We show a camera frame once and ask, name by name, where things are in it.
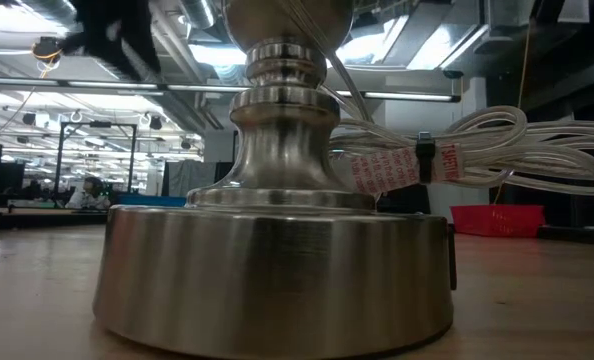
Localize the white red-printed safety tag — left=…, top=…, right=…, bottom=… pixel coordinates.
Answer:
left=349, top=143, right=466, bottom=196

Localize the brushed metal lamp base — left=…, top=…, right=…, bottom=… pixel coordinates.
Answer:
left=92, top=0, right=456, bottom=360

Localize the grey hanging cloth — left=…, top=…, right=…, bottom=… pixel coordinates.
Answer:
left=162, top=159, right=234, bottom=198

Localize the blue bin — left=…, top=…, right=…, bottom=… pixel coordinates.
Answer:
left=115, top=193, right=188, bottom=208

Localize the red plastic basket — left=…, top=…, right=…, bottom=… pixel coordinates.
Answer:
left=449, top=203, right=547, bottom=239

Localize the person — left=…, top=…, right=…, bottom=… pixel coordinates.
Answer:
left=65, top=175, right=112, bottom=210

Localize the wooden background table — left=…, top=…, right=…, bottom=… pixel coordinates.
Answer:
left=0, top=206, right=109, bottom=232

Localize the black cable tie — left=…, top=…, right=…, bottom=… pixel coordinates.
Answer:
left=415, top=131, right=437, bottom=185

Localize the bundled clear lamp cord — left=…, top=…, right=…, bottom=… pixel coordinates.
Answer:
left=281, top=0, right=594, bottom=225

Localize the black metal frame stand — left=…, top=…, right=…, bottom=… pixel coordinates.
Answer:
left=53, top=121, right=139, bottom=201

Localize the yellow hanging cable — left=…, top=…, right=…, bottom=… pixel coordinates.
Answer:
left=515, top=19, right=534, bottom=116

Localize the black ceiling camera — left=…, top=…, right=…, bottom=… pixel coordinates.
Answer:
left=30, top=35, right=67, bottom=65

